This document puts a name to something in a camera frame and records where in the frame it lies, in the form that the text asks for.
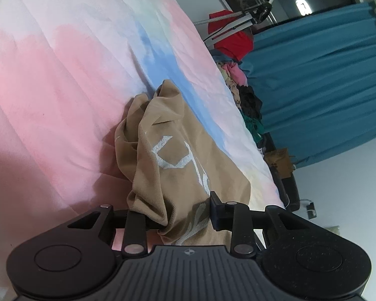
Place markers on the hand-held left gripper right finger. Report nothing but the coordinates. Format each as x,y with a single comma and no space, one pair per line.
214,213

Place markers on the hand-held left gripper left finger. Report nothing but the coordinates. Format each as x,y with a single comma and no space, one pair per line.
150,221

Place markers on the tan printed shirt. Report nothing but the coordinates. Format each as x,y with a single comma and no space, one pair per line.
181,169

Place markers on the brown paper bag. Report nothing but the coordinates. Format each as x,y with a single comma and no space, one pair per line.
279,160

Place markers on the green cloth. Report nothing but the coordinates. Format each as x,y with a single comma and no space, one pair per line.
253,127

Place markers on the black cloth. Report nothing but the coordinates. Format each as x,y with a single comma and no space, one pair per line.
250,102

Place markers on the beige cloth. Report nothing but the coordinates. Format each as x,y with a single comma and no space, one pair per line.
233,91

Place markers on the pink cloth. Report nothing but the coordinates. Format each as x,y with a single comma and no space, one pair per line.
238,73

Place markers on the pastel bed blanket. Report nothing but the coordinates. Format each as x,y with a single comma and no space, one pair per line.
65,84

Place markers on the wide blue curtain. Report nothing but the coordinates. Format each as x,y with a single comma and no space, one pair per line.
316,84

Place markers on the red cloth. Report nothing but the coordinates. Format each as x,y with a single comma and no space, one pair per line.
235,42

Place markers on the silver garment steamer stand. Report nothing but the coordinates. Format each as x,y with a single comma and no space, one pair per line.
238,22

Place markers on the black wall outlet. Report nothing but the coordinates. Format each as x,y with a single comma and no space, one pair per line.
310,210

